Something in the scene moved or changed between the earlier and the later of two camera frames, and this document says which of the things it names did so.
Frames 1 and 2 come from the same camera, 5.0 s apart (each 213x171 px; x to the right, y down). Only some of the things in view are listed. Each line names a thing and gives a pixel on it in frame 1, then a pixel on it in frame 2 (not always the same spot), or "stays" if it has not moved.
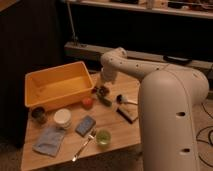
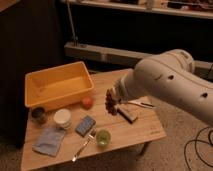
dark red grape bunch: (102, 90) -> (111, 102)
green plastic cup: (103, 137) stays
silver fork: (90, 137) stays
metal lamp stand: (74, 37) stays
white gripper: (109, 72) -> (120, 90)
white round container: (62, 117) stays
